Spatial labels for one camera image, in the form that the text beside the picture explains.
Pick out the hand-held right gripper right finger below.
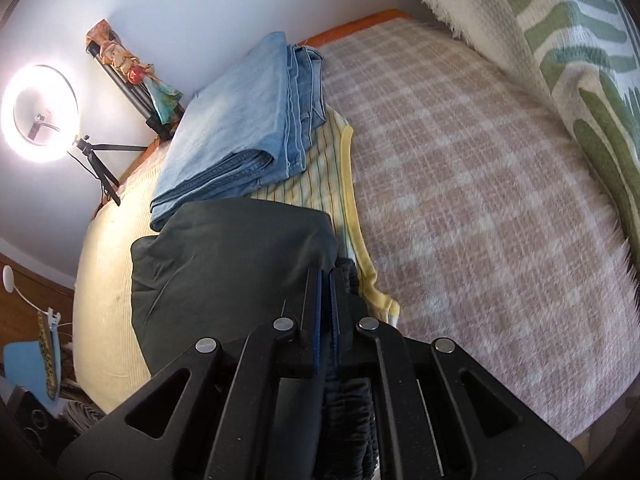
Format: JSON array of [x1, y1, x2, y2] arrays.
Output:
[[327, 267, 586, 480]]

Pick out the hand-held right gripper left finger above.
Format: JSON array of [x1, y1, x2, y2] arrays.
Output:
[[56, 267, 323, 480]]

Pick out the dark green pants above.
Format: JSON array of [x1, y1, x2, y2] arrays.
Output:
[[130, 199, 386, 480]]

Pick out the yellow striped shirt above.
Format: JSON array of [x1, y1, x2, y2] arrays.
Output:
[[250, 105, 401, 323]]

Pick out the pink checked blanket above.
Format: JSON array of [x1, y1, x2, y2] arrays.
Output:
[[300, 17, 640, 436]]

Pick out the folded blue jeans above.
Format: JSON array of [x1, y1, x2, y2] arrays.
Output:
[[150, 31, 327, 233]]

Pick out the black white striped cloth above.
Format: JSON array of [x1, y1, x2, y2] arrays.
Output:
[[62, 400, 108, 433]]

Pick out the small black tripod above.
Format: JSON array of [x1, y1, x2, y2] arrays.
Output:
[[71, 134, 148, 206]]

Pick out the light blue board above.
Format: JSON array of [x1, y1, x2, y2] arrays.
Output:
[[4, 341, 68, 403]]

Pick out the folded silver tripod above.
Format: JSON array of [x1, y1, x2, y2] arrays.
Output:
[[86, 40, 173, 138]]

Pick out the black box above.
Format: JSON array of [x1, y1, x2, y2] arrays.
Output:
[[0, 385, 56, 441]]

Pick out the white clip lamp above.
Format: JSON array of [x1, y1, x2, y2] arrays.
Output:
[[1, 266, 63, 328]]

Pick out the colourful patterned scarf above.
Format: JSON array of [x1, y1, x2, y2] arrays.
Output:
[[85, 18, 185, 123]]

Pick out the black phone holder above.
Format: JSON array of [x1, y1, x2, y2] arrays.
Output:
[[29, 115, 57, 141]]

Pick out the green patterned white cushion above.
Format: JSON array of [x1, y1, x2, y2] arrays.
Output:
[[390, 0, 640, 271]]

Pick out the black cable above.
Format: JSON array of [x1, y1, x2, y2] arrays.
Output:
[[67, 152, 112, 211]]

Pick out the yellow black patterned strap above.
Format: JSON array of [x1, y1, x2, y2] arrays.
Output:
[[37, 314, 65, 401]]

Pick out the white ring light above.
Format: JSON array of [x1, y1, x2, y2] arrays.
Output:
[[1, 63, 80, 163]]

